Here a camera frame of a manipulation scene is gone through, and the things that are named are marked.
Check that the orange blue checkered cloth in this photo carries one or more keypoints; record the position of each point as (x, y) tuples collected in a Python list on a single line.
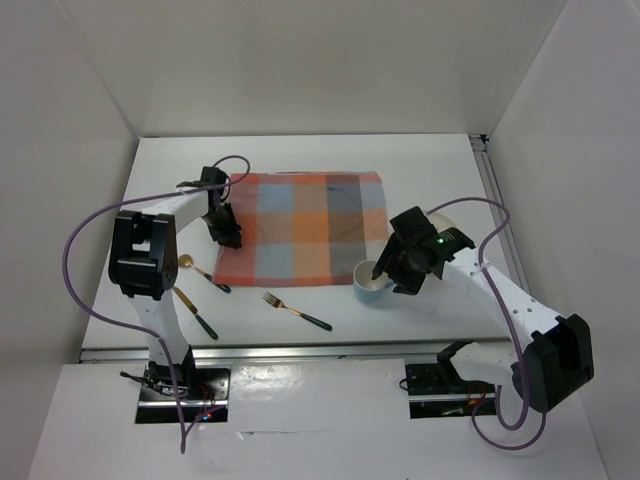
[(303, 229)]

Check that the cream ceramic plate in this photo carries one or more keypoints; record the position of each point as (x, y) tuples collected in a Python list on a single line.
[(440, 222)]

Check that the gold spoon green handle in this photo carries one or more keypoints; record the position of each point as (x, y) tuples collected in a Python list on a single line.
[(185, 261)]

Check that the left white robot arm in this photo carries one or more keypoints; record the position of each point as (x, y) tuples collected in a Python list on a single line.
[(144, 265)]

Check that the aluminium front rail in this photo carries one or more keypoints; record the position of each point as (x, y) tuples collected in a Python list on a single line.
[(282, 353)]

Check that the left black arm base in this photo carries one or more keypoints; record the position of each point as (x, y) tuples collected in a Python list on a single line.
[(206, 402)]

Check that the light blue mug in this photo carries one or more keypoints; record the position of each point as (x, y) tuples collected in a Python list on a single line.
[(366, 289)]

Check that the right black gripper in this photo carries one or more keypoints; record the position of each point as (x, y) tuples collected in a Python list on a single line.
[(408, 284)]

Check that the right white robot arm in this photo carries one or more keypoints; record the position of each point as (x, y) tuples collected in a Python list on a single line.
[(551, 355)]

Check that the gold fork green handle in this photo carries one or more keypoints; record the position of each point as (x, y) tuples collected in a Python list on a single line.
[(277, 303)]

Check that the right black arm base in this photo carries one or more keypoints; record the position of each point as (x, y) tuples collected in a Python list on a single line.
[(435, 394)]

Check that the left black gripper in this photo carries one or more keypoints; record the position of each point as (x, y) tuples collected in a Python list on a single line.
[(231, 231)]

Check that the gold knife green handle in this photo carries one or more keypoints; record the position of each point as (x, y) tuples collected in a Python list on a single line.
[(195, 312)]

